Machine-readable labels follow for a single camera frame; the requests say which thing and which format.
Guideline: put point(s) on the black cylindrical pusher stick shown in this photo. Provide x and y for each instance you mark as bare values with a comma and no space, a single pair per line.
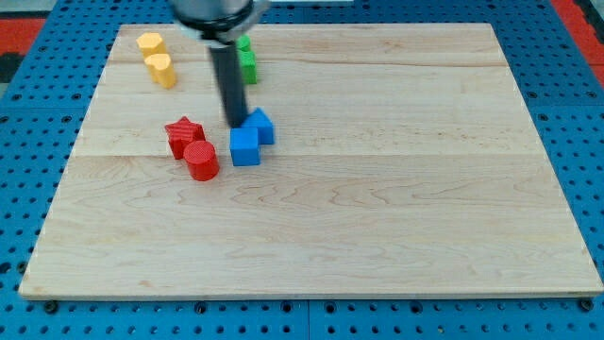
228,75

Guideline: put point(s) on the blue triangle block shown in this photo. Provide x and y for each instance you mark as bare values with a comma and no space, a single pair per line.
259,120

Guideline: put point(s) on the green cube block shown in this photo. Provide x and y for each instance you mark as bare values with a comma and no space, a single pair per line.
249,67

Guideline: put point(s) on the blue cube block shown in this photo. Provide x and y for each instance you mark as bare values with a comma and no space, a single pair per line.
244,146

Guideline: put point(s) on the green round block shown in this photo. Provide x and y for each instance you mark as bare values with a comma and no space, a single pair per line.
243,43

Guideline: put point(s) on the yellow heart block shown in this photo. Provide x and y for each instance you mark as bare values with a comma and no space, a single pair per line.
161,70

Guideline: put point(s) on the yellow hexagon block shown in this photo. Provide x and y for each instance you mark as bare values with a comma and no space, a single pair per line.
151,43

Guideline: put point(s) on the red star block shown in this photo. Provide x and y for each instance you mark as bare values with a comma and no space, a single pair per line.
182,133

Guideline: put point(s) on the red cylinder block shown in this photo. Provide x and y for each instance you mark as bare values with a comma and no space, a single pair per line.
201,160

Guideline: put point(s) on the light wooden board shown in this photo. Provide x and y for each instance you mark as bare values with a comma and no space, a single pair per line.
405,166

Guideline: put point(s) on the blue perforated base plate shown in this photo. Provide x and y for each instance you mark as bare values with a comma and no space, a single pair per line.
46,101

